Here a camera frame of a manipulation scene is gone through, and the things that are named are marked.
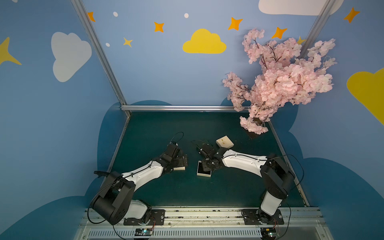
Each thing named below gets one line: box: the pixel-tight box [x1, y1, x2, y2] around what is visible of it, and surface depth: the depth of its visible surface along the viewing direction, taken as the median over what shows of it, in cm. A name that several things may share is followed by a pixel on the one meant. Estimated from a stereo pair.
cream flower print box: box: [216, 135, 235, 149], surface depth 103 cm
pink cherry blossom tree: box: [222, 28, 338, 134], surface depth 73 cm
